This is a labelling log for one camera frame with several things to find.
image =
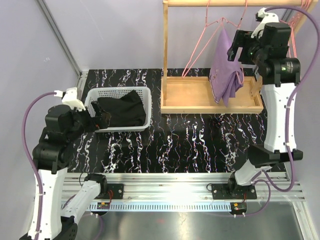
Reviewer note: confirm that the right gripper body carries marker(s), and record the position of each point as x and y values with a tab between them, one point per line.
250	46

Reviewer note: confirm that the wooden clothes rack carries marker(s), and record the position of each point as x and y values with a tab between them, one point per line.
193	94

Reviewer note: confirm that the white plastic basket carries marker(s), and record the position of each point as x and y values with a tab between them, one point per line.
116	93

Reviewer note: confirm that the pink wire hanger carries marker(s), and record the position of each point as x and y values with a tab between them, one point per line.
195	55

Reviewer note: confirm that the black trousers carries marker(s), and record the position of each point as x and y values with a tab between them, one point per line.
127	111

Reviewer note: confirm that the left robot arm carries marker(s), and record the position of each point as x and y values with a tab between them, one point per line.
50	160

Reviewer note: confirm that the aluminium rail base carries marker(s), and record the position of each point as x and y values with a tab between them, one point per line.
186	192

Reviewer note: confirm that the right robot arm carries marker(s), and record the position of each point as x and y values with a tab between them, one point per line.
267	49

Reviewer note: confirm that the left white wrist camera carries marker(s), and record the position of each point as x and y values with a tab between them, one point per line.
70	98

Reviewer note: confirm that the purple garment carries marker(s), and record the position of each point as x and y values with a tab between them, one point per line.
225	77

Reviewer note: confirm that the aluminium corner post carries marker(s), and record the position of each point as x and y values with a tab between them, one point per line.
58	35

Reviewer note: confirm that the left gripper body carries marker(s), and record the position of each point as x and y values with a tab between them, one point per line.
88	123

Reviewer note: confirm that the empty pink wire hangers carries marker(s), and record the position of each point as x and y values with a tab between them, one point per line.
296	22

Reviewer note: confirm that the pink hanger with purple garment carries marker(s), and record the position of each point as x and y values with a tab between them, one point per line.
239	34

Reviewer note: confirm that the black marbled mat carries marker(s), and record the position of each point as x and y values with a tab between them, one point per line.
173	143

